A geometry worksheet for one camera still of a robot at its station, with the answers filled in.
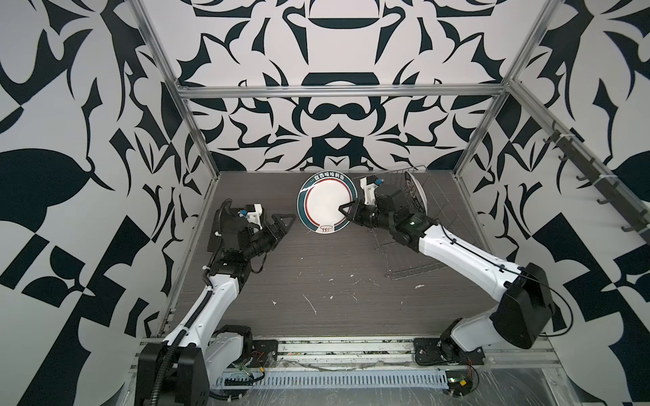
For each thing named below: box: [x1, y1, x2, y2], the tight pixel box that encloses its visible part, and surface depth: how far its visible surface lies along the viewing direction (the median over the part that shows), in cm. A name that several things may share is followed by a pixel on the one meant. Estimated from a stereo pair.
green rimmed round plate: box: [296, 170, 359, 235], surface depth 82 cm
